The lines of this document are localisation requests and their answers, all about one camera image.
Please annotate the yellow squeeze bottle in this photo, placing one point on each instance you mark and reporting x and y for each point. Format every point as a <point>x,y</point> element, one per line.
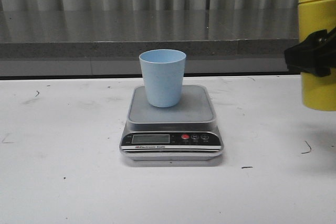
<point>313,15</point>

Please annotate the light blue plastic cup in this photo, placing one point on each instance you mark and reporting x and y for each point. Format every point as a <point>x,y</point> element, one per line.
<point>162,72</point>

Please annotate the silver digital kitchen scale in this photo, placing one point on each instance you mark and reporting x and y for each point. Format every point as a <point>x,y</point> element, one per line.
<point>185,132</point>

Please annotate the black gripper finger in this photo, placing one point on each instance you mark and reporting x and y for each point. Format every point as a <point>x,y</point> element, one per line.
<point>314,55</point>

